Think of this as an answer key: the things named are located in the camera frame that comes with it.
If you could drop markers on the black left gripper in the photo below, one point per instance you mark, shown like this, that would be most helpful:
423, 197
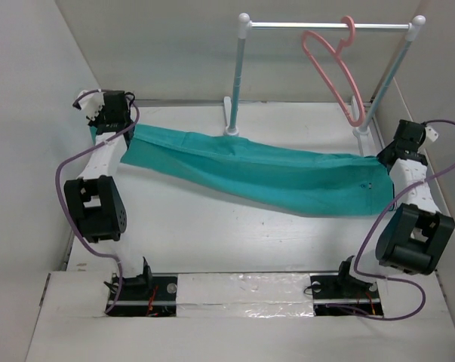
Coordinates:
95, 123

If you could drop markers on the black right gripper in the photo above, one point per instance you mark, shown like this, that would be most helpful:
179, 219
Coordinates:
380, 156

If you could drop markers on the teal trousers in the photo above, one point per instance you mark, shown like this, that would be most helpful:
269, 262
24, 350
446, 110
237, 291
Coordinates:
298, 181

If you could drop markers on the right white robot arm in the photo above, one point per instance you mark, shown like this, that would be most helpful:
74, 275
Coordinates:
418, 232

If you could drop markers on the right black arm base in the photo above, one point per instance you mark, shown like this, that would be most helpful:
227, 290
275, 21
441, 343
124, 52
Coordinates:
333, 298

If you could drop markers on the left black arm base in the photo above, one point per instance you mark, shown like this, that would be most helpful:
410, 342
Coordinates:
139, 299

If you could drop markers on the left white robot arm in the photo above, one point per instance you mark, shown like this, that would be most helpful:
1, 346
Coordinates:
92, 200

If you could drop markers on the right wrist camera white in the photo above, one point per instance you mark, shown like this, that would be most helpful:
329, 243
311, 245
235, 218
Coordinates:
431, 136

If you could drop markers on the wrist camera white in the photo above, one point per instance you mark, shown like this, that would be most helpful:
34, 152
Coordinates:
90, 102
431, 136

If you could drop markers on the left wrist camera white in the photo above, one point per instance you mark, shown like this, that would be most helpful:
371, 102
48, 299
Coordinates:
90, 102

